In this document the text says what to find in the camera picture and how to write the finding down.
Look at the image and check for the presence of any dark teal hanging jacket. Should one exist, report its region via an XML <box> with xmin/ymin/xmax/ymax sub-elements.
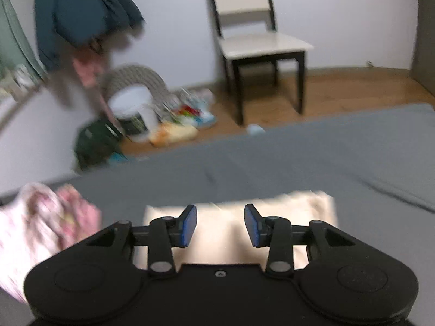
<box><xmin>34</xmin><ymin>0</ymin><xmax>144</xmax><ymax>71</ymax></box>

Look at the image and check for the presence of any pink patterned folded towel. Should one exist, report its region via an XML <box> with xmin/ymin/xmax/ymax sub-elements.
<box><xmin>56</xmin><ymin>184</ymin><xmax>101</xmax><ymax>249</ymax></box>

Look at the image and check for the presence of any beige cloth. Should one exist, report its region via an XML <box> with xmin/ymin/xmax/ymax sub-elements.
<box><xmin>131</xmin><ymin>190</ymin><xmax>338</xmax><ymax>272</ymax></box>

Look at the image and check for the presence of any green curtain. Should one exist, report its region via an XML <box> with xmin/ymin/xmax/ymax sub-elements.
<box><xmin>1</xmin><ymin>0</ymin><xmax>46</xmax><ymax>84</ymax></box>

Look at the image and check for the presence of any round woven stool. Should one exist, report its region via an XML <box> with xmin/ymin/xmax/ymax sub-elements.
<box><xmin>101</xmin><ymin>64</ymin><xmax>170</xmax><ymax>112</ymax></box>

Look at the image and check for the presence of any grey door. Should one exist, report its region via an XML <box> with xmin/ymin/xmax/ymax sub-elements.
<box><xmin>411</xmin><ymin>0</ymin><xmax>434</xmax><ymax>94</ymax></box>

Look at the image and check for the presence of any white floral folded cloth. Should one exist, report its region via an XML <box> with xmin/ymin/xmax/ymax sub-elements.
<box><xmin>1</xmin><ymin>183</ymin><xmax>80</xmax><ymax>303</ymax></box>

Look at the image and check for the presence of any pink hanging garment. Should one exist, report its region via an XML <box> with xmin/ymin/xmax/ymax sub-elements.
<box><xmin>72</xmin><ymin>48</ymin><xmax>105</xmax><ymax>89</ymax></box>

